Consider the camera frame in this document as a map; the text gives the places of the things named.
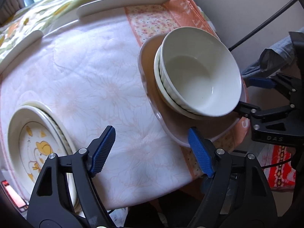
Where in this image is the white ribbed bowl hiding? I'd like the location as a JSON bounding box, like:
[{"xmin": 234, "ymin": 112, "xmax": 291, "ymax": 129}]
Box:
[{"xmin": 159, "ymin": 27, "xmax": 242, "ymax": 117}]

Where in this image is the white plate yellow duck print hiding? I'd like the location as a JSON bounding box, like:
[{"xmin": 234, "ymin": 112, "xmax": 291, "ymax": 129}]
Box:
[{"xmin": 6, "ymin": 101, "xmax": 77, "ymax": 200}]

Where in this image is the cream round bowl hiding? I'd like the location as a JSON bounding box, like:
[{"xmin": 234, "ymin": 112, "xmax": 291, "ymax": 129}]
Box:
[{"xmin": 153, "ymin": 47, "xmax": 209, "ymax": 120}]

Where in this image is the pink scalloped dish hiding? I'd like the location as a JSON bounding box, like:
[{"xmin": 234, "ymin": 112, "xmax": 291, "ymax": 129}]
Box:
[{"xmin": 138, "ymin": 34, "xmax": 250, "ymax": 147}]

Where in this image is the grey hanging clothing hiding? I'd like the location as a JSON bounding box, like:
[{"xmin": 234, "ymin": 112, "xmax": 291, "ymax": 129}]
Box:
[{"xmin": 241, "ymin": 36, "xmax": 295, "ymax": 82}]

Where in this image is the red glowing device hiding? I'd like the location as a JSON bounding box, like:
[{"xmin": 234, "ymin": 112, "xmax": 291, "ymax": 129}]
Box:
[{"xmin": 1, "ymin": 180, "xmax": 28, "ymax": 213}]

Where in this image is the red patterned cloth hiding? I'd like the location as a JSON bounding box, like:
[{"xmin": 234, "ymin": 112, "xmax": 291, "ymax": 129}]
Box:
[{"xmin": 258, "ymin": 145, "xmax": 296, "ymax": 192}]

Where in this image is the white floral tablecloth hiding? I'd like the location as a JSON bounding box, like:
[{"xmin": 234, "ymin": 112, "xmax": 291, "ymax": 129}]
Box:
[{"xmin": 1, "ymin": 0, "xmax": 210, "ymax": 209}]

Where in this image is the floral green orange duvet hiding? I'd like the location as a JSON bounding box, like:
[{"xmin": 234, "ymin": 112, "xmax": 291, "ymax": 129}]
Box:
[{"xmin": 0, "ymin": 0, "xmax": 188, "ymax": 65}]

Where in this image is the brown left curtain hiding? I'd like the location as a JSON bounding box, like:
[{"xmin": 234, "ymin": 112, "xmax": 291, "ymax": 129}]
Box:
[{"xmin": 0, "ymin": 0, "xmax": 26, "ymax": 25}]

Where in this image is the white tray left rail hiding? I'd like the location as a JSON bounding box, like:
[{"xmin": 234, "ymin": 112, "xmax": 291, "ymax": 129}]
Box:
[{"xmin": 0, "ymin": 30, "xmax": 44, "ymax": 73}]

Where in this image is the white tray rail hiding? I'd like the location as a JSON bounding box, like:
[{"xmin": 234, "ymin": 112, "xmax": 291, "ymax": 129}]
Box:
[
  {"xmin": 0, "ymin": 30, "xmax": 44, "ymax": 73},
  {"xmin": 76, "ymin": 0, "xmax": 169, "ymax": 19}
]

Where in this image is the white tray right rail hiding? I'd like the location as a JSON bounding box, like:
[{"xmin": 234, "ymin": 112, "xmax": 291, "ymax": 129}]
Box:
[{"xmin": 76, "ymin": 0, "xmax": 169, "ymax": 19}]

